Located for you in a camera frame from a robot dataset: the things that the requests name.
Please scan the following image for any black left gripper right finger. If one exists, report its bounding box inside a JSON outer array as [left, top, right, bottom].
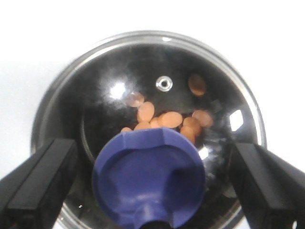
[[229, 143, 305, 229]]

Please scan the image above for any glass lid with blue knob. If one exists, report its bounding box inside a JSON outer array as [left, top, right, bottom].
[[33, 30, 266, 229]]

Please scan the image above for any dark blue saucepan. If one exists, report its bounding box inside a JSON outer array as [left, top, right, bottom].
[[30, 30, 267, 229]]

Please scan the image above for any orange ham slice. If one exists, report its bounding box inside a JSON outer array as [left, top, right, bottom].
[[137, 102, 155, 123], [180, 117, 202, 144], [192, 110, 214, 127], [158, 111, 183, 128]]

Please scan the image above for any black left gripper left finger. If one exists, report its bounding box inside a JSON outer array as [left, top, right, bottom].
[[0, 139, 78, 229]]

